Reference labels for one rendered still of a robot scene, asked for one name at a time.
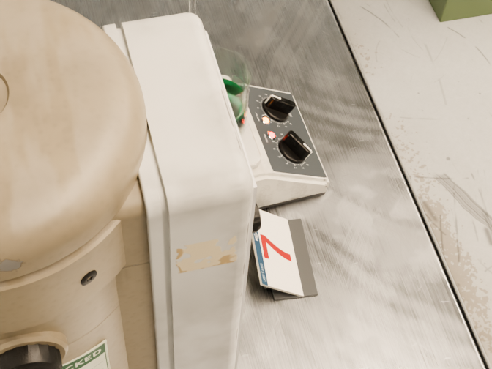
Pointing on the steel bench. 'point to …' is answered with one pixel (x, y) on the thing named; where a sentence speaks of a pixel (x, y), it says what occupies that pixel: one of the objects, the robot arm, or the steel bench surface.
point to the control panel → (308, 168)
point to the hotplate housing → (274, 195)
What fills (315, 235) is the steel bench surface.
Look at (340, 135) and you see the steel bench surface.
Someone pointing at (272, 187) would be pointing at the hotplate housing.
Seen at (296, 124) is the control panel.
